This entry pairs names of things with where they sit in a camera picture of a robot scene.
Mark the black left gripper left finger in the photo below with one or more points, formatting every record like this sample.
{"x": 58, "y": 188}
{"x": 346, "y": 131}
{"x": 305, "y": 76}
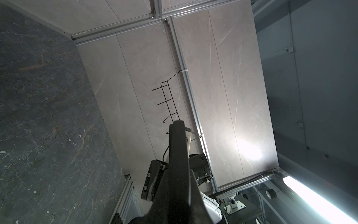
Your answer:
{"x": 158, "y": 213}

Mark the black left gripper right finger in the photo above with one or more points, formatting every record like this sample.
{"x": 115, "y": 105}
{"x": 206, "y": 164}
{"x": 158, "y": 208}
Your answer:
{"x": 198, "y": 212}

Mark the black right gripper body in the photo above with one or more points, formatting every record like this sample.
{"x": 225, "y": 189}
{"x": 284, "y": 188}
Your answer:
{"x": 153, "y": 179}

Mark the black pad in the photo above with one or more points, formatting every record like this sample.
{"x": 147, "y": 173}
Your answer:
{"x": 179, "y": 177}

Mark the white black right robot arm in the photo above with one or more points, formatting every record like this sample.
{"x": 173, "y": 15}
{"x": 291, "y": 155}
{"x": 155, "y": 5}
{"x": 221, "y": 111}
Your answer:
{"x": 202, "y": 172}

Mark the bright ceiling light strip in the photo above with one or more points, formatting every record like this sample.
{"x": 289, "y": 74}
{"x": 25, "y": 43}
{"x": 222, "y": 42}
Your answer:
{"x": 327, "y": 210}

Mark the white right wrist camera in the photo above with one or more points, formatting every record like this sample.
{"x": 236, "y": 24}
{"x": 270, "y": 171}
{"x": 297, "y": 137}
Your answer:
{"x": 188, "y": 138}

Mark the black wire hook rack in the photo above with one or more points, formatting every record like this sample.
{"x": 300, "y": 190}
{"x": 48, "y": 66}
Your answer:
{"x": 169, "y": 102}

